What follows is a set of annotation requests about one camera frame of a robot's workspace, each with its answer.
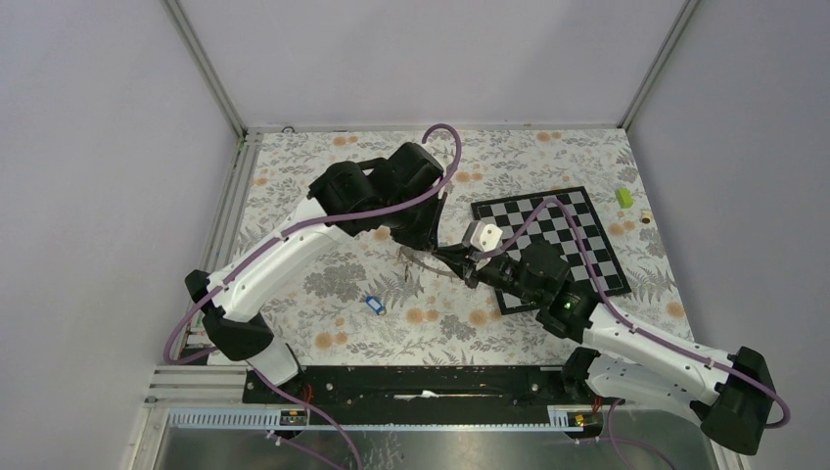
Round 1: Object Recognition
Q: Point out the small green block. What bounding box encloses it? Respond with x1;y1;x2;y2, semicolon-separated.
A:
615;187;634;210

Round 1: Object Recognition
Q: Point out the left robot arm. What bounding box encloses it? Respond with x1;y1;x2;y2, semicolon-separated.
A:
185;142;445;402

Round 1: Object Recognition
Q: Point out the floral table mat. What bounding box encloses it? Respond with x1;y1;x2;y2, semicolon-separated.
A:
235;129;693;365

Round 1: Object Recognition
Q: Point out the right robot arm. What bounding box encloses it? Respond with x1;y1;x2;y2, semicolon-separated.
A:
433;242;775;455

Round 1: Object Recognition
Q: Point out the blue key tag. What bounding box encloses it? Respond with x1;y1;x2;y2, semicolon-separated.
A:
364;296;387;316

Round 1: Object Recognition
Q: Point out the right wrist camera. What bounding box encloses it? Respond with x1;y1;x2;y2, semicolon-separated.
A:
461;220;503;252

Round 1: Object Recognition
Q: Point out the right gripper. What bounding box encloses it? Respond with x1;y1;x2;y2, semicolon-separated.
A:
433;242;543;306

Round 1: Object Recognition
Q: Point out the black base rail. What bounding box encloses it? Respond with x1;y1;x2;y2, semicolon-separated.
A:
242;365;608;428

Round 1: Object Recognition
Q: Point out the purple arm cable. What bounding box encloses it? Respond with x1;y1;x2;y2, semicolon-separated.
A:
480;197;793;470
161;124;463;470

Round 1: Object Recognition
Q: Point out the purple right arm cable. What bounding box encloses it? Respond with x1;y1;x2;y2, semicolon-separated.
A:
480;197;793;470

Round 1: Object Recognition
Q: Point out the black white chessboard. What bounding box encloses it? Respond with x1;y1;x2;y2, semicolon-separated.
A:
471;186;632;297

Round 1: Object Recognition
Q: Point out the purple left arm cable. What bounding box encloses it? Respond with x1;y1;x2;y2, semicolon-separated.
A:
161;124;463;470

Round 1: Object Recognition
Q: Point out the large silver keyring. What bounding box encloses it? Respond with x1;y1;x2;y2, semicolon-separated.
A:
397;247;457;278

